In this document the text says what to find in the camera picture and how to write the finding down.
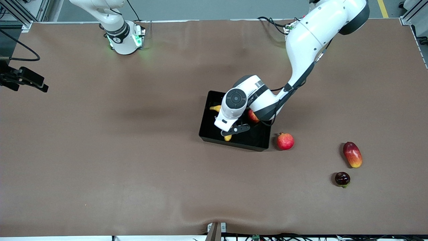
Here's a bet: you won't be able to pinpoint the yellow banana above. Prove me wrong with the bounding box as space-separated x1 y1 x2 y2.
209 105 233 142

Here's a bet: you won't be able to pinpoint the black plastic box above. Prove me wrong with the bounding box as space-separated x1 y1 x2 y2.
199 90 272 152

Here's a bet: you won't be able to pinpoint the brown table cover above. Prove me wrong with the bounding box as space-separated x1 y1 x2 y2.
0 18 428 236

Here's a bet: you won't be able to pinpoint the red pomegranate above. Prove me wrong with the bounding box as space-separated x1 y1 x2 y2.
277 132 295 151

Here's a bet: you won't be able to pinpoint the dark purple mangosteen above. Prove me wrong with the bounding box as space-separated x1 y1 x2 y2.
335 172 351 188

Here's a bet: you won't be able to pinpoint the red yellow mango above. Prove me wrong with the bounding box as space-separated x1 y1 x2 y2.
343 142 363 168

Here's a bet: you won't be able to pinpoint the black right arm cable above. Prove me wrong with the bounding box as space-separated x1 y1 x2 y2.
0 29 41 62

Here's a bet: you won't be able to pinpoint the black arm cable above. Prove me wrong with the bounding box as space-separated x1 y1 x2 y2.
0 29 41 62
261 38 335 127

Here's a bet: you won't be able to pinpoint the aluminium frame with dark struts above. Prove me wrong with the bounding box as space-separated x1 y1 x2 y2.
0 0 50 30

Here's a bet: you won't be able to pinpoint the black cable at right base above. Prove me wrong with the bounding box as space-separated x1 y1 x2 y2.
125 0 141 21

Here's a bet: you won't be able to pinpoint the metal table edge bracket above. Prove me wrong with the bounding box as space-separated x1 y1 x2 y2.
205 222 227 241

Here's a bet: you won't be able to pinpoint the black cables at left base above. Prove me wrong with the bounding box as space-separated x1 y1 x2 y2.
257 16 300 35

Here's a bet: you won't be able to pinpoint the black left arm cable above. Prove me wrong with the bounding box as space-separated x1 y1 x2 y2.
261 38 335 127

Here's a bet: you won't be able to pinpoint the aluminium frame profile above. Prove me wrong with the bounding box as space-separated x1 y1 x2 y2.
400 0 428 25

